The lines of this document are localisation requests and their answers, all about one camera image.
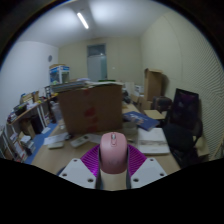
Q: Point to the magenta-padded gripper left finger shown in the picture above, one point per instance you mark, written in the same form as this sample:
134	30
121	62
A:
78	173

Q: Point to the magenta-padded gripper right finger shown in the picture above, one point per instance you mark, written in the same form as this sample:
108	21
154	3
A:
148	172

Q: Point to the pink computer mouse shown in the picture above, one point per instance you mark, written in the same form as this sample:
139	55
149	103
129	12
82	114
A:
113	153

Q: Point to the large white book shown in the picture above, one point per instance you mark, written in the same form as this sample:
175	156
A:
152	141

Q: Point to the white paper sheet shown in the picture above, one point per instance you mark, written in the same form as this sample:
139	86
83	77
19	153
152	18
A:
94	138
55	137

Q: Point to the clear round container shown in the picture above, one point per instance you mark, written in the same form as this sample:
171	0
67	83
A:
130	130

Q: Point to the black office chair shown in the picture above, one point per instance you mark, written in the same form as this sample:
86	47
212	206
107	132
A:
181	133

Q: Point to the blue book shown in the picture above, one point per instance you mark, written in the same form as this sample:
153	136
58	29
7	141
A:
141	120

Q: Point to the large brown cardboard box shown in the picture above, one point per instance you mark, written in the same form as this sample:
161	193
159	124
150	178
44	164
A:
91	108

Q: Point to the cluttered shelf unit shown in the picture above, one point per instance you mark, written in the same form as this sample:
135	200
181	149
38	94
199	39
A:
23	123

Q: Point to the tall open cardboard box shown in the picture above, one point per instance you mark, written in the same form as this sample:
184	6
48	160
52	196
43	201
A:
153	85

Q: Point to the blue and white cabinet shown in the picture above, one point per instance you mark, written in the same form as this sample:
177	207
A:
59	74

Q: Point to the grey door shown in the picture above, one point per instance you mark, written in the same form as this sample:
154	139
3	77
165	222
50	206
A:
97	65

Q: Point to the ceiling tube light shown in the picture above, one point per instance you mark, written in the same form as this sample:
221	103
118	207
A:
83	20

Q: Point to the round wall clock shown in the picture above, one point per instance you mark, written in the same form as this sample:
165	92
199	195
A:
50	58

